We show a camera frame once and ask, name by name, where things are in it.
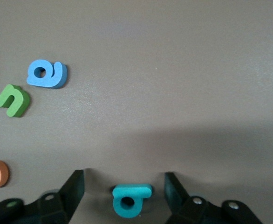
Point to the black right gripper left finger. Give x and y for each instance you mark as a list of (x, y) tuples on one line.
[(64, 205)]

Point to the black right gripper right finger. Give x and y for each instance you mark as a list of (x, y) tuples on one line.
[(185, 207)]

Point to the teal letter b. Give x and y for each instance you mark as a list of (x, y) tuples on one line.
[(127, 192)]

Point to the green letter n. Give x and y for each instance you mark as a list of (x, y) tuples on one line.
[(15, 100)]

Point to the blue letter a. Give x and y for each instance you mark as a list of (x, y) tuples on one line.
[(50, 78)]

